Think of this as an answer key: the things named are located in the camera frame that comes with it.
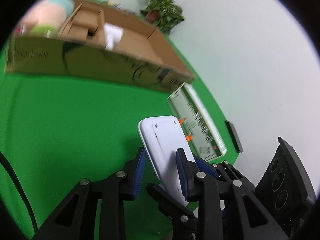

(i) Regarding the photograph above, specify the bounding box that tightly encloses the white green medicine box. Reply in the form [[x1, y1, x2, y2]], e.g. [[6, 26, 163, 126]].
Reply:
[[167, 82, 227, 162]]

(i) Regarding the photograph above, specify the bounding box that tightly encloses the white plastic device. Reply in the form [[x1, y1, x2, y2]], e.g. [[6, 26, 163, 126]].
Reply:
[[138, 115, 195, 206]]

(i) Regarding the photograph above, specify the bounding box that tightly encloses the white hair dryer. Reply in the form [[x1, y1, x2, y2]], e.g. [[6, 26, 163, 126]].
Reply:
[[104, 23, 124, 50]]

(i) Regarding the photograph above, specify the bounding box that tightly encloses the pink teal plush toy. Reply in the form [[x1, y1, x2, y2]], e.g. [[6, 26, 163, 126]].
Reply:
[[13, 0, 75, 36]]

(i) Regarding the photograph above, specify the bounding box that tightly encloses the black object at table edge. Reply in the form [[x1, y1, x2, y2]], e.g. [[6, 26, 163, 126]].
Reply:
[[225, 120, 244, 153]]

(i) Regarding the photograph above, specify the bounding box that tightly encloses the green table cloth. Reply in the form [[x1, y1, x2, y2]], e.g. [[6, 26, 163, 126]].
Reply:
[[1, 45, 239, 239]]

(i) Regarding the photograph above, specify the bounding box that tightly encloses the large open cardboard tray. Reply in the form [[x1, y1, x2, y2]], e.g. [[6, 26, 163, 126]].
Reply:
[[4, 0, 195, 93]]

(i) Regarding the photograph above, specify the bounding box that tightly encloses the right potted green plant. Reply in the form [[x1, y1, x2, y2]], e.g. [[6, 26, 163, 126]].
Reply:
[[140, 0, 185, 36]]

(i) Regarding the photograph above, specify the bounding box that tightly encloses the colourful tissue packet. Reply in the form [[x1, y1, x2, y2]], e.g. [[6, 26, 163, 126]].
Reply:
[[118, 8, 137, 15]]

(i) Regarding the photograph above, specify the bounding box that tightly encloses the black cable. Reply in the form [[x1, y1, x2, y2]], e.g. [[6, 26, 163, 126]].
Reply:
[[0, 151, 39, 233]]

